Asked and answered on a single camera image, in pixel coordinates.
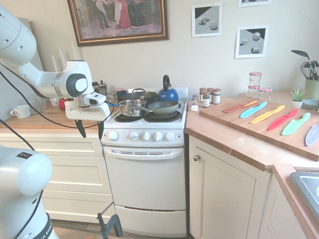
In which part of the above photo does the cream drawer cabinet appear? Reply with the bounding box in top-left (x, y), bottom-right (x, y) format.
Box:
top-left (0, 132), bottom-right (116, 225)

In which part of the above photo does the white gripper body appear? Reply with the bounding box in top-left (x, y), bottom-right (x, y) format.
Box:
top-left (64, 100), bottom-right (111, 122)

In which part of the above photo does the yellow sheathed knife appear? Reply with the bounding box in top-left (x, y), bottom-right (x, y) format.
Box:
top-left (250, 105), bottom-right (286, 124)

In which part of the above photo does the tall jar red checked lid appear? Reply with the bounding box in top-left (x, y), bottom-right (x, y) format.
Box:
top-left (249, 71), bottom-right (263, 88)

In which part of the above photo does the lavender sheathed knife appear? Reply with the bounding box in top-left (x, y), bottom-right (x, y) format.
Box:
top-left (305, 124), bottom-right (319, 148)

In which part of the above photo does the green utensil holder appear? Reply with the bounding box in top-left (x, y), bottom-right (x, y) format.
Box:
top-left (305, 78), bottom-right (319, 101)

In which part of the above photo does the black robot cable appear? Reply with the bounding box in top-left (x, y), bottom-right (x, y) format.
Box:
top-left (0, 62), bottom-right (116, 239)

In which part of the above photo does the pale blue bowl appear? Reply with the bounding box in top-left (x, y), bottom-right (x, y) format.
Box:
top-left (302, 99), bottom-right (319, 110)

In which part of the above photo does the blue sheathed knife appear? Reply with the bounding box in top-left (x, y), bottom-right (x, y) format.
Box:
top-left (240, 101), bottom-right (268, 119)

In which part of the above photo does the white coffee cup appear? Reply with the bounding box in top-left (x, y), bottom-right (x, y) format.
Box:
top-left (9, 104), bottom-right (32, 119)

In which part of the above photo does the orange sheathed knife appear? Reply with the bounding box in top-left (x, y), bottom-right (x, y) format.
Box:
top-left (222, 100), bottom-right (258, 114)

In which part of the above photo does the stainless steel saucepan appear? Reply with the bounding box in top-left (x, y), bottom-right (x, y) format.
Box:
top-left (118, 99), bottom-right (158, 117)

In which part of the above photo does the navy blue mug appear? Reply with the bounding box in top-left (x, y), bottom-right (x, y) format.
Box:
top-left (114, 90), bottom-right (129, 103)

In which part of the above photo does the print with cone shape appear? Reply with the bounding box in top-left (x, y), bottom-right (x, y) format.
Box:
top-left (237, 0), bottom-right (273, 8)

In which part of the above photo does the stainless steel sink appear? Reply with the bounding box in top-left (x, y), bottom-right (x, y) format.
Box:
top-left (289, 171), bottom-right (319, 213)

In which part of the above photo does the white electric stove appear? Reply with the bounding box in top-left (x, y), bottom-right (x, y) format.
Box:
top-left (101, 86), bottom-right (189, 239)

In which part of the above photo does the white stove bottom drawer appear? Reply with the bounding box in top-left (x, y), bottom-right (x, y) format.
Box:
top-left (114, 204), bottom-right (187, 238)

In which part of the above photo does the print with sphere and cubes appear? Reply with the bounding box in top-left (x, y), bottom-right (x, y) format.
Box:
top-left (235, 24), bottom-right (270, 59)

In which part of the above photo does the black wok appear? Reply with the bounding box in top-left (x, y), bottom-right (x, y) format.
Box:
top-left (120, 88), bottom-right (159, 103)

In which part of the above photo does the blue kettle black handle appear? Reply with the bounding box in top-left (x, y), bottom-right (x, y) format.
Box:
top-left (157, 74), bottom-right (180, 103)

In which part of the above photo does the green sheathed knife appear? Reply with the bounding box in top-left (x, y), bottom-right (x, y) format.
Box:
top-left (281, 112), bottom-right (312, 136)

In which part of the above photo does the gold framed painting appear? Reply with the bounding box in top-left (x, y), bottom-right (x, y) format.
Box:
top-left (67, 0), bottom-right (170, 47)

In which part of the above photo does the red sheathed knife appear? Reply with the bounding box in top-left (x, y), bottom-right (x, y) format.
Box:
top-left (267, 108), bottom-right (300, 132)

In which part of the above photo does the cream cabinet door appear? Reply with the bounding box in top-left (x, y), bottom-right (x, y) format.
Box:
top-left (189, 135), bottom-right (271, 239)

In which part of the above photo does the glass french press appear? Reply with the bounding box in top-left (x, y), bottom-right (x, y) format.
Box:
top-left (97, 80), bottom-right (109, 97)

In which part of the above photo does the small plant white pot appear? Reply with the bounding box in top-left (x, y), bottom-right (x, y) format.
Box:
top-left (290, 89), bottom-right (308, 109)

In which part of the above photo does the black wire whisk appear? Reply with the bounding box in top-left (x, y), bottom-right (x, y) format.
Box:
top-left (300, 60), bottom-right (319, 81)

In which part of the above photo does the cream sink cabinet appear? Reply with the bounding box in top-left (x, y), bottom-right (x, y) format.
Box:
top-left (258, 171), bottom-right (311, 239)

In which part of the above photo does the print with cube and polyhedron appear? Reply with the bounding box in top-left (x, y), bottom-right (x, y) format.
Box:
top-left (191, 2), bottom-right (224, 38)

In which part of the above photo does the short jar red checked lid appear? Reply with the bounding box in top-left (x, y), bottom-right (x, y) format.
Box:
top-left (247, 85), bottom-right (261, 99)
top-left (258, 87), bottom-right (273, 102)

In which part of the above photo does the grey frying pan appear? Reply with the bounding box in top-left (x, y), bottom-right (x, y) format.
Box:
top-left (147, 100), bottom-right (180, 116)

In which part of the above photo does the white oven door with handle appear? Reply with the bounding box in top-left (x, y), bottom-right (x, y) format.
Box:
top-left (103, 145), bottom-right (186, 211)

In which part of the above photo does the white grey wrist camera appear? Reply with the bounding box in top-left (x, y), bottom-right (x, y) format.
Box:
top-left (83, 92), bottom-right (107, 107)

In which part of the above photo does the large wooden cutting board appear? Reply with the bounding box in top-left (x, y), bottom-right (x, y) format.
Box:
top-left (199, 96), bottom-right (319, 162)

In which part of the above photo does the clear drinking glasses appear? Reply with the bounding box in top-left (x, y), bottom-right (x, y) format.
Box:
top-left (30, 94), bottom-right (48, 112)

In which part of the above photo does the white taper candle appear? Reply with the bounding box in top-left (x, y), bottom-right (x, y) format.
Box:
top-left (59, 48), bottom-right (67, 72)

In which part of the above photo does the black clamp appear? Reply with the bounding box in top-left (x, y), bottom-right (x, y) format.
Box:
top-left (97, 212), bottom-right (123, 239)

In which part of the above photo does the black kitchen spoon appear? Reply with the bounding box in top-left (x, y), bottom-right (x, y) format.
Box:
top-left (291, 49), bottom-right (311, 63)

